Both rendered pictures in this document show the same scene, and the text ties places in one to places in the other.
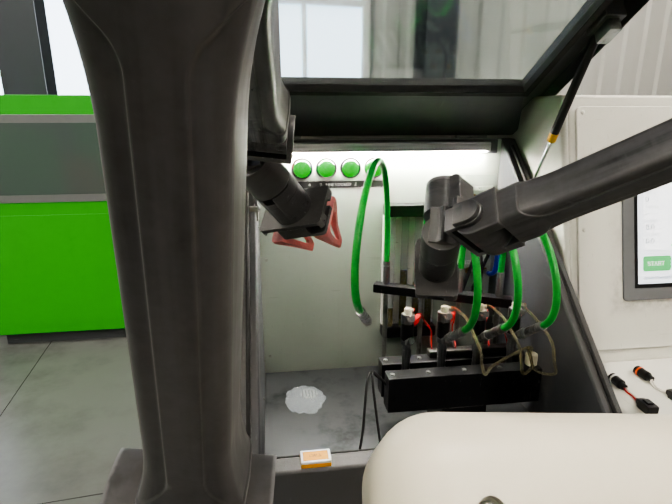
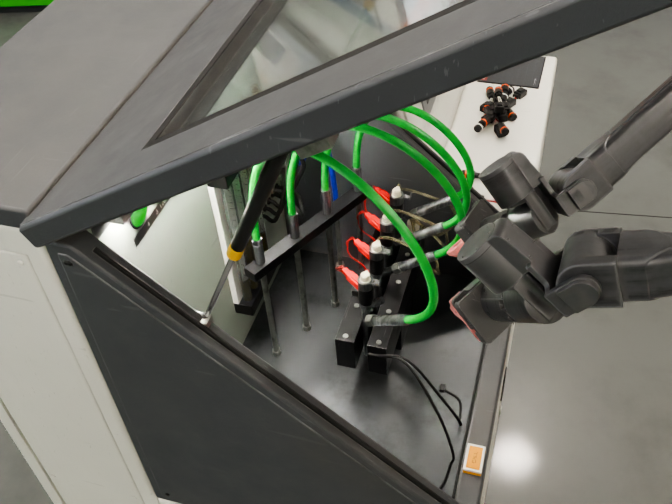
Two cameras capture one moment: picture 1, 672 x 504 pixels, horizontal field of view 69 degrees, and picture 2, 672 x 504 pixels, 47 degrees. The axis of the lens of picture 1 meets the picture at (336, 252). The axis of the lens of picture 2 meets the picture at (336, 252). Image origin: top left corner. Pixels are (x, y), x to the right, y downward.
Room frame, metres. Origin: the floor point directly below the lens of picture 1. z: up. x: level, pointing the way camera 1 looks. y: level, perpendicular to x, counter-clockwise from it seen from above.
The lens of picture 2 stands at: (0.57, 0.71, 2.10)
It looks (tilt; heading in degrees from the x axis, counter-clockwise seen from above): 44 degrees down; 297
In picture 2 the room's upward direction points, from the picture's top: 5 degrees counter-clockwise
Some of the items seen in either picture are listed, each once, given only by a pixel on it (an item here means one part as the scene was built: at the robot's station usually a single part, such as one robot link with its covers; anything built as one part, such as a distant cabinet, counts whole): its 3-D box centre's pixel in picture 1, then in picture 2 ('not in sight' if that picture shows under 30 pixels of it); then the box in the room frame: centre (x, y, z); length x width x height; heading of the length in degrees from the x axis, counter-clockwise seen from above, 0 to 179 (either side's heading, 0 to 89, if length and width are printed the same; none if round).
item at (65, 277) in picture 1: (84, 214); not in sight; (3.47, 1.81, 0.81); 1.05 x 0.81 x 1.62; 98
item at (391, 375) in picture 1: (456, 392); (383, 304); (0.98, -0.27, 0.91); 0.34 x 0.10 x 0.15; 98
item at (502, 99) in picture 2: not in sight; (501, 106); (0.91, -0.90, 1.01); 0.23 x 0.11 x 0.06; 98
